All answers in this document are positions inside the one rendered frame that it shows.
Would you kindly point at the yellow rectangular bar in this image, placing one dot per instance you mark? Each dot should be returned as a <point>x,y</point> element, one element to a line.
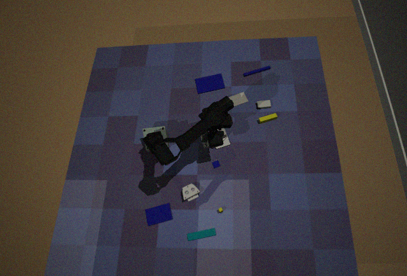
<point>268,118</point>

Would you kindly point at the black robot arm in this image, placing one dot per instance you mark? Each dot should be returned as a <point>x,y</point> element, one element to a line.
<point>214,115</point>

